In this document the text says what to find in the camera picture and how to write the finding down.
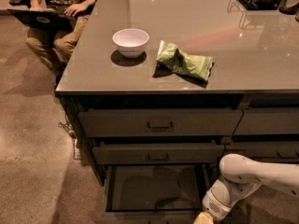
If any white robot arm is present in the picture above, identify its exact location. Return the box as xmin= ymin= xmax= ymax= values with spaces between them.
xmin=193 ymin=154 xmax=299 ymax=224

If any seated person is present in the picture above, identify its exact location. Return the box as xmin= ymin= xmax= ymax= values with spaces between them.
xmin=25 ymin=0 xmax=96 ymax=77

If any green chip bag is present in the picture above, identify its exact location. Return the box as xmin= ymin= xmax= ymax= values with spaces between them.
xmin=156 ymin=40 xmax=214 ymax=81

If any white bowl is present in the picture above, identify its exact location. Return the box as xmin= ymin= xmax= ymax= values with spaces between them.
xmin=112 ymin=28 xmax=150 ymax=59

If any dark counter cabinet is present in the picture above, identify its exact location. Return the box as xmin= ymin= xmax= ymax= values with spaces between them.
xmin=57 ymin=0 xmax=299 ymax=181

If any dark object at table corner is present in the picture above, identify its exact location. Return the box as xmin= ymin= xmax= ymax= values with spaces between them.
xmin=278 ymin=0 xmax=299 ymax=15

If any drawer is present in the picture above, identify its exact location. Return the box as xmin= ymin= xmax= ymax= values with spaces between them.
xmin=78 ymin=108 xmax=242 ymax=137
xmin=225 ymin=141 xmax=299 ymax=163
xmin=95 ymin=164 xmax=213 ymax=224
xmin=235 ymin=107 xmax=299 ymax=135
xmin=93 ymin=142 xmax=224 ymax=164

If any black laptop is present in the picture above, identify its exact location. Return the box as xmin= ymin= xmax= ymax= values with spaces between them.
xmin=8 ymin=8 xmax=77 ymax=30

